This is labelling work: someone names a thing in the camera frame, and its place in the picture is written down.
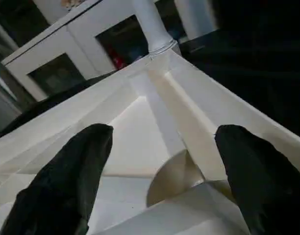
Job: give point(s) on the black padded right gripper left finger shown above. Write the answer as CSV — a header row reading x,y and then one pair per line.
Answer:
x,y
59,188

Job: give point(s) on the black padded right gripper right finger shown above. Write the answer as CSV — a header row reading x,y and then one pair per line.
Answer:
x,y
262,181

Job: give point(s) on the white plastic table top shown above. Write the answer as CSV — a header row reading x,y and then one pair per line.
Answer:
x,y
152,122

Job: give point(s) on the white plastic table leg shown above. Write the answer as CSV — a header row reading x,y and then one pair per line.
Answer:
x,y
153,27

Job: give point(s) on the grey curtain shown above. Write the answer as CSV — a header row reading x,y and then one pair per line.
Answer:
x,y
3,85

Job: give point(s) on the white cabinet with glass doors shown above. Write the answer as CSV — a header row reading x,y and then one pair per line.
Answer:
x,y
66,49

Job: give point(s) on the red object behind glass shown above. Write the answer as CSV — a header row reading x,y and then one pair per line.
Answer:
x,y
117,58

